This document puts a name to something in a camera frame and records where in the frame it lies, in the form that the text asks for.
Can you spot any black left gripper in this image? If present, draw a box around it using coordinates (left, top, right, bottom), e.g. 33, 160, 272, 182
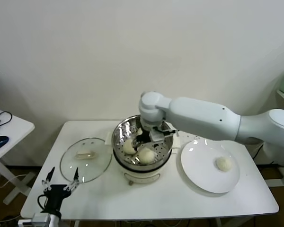
40, 166, 80, 217

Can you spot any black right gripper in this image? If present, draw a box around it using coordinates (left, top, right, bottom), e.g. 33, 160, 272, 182
132, 129, 154, 152

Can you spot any perforated steel steamer basket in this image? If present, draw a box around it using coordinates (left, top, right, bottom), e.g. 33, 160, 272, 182
112, 114, 175, 172

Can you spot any round glass pot lid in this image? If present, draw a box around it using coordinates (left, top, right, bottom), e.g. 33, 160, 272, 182
60, 137, 113, 184

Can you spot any white electric cooker pot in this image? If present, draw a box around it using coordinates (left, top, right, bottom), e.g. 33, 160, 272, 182
105, 131, 181, 186

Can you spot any white round plate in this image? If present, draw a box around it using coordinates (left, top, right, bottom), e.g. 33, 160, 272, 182
181, 139, 241, 194

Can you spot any white x-leg side table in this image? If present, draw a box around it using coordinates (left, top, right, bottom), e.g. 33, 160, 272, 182
0, 108, 36, 206

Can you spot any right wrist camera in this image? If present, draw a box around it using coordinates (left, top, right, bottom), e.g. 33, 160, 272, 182
149, 122, 177, 142

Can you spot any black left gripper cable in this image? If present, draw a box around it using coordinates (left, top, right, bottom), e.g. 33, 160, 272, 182
37, 194, 49, 210

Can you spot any white floor cable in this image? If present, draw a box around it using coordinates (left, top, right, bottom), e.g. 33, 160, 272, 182
0, 174, 30, 189

